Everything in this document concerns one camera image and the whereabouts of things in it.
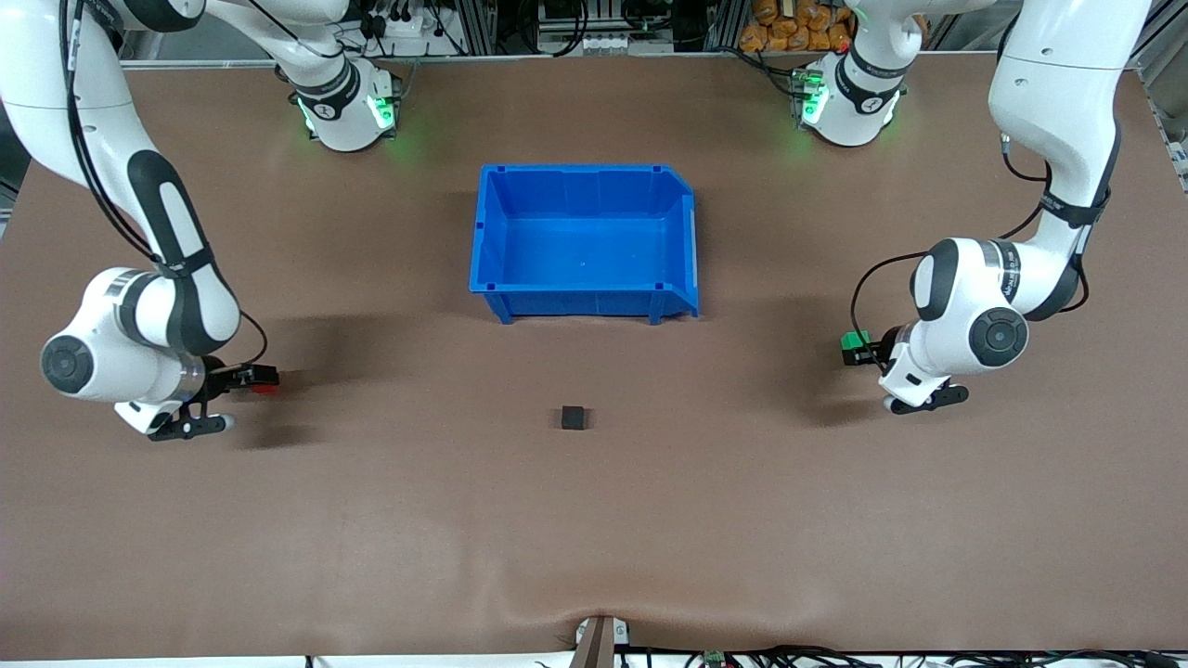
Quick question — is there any smooth table cover mat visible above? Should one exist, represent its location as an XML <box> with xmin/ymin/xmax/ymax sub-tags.
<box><xmin>0</xmin><ymin>51</ymin><xmax>1188</xmax><ymax>662</ymax></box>

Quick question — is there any blue plastic storage bin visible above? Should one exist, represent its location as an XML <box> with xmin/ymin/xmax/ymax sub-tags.
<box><xmin>469</xmin><ymin>164</ymin><xmax>700</xmax><ymax>326</ymax></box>

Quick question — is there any orange snack bag pile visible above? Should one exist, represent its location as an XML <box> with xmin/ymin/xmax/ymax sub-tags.
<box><xmin>740</xmin><ymin>0</ymin><xmax>853</xmax><ymax>54</ymax></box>

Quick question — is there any white power strip with plugs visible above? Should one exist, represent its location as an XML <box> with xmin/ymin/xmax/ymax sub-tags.
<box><xmin>357</xmin><ymin>0</ymin><xmax>439</xmax><ymax>44</ymax></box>

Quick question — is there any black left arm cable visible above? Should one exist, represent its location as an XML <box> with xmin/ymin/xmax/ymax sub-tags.
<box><xmin>848</xmin><ymin>130</ymin><xmax>1092</xmax><ymax>374</ymax></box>

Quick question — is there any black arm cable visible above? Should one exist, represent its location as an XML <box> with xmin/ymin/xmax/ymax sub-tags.
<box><xmin>848</xmin><ymin>130</ymin><xmax>1092</xmax><ymax>374</ymax></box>
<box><xmin>58</xmin><ymin>0</ymin><xmax>271</xmax><ymax>368</ymax></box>

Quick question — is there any aluminium frame profile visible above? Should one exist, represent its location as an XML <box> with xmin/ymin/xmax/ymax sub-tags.
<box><xmin>1134</xmin><ymin>0</ymin><xmax>1188</xmax><ymax>194</ymax></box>

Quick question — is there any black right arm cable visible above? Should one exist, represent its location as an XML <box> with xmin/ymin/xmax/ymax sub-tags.
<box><xmin>58</xmin><ymin>0</ymin><xmax>271</xmax><ymax>368</ymax></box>

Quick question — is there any metal table clamp bracket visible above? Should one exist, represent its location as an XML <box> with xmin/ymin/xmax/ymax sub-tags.
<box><xmin>574</xmin><ymin>615</ymin><xmax>632</xmax><ymax>668</ymax></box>

